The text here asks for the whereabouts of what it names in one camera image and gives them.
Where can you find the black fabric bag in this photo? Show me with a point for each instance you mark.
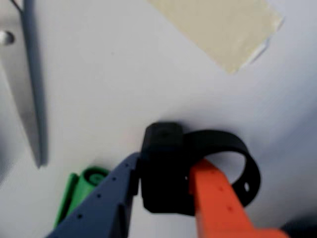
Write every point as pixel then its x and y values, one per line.
pixel 302 229

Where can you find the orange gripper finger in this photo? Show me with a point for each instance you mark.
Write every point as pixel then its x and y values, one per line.
pixel 218 205

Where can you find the black marker with green cap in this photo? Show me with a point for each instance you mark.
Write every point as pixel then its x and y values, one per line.
pixel 81 188

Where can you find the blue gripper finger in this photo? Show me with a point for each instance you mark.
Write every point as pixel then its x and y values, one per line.
pixel 101 208

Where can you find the beige masking tape strip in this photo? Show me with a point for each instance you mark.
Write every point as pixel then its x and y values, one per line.
pixel 223 32

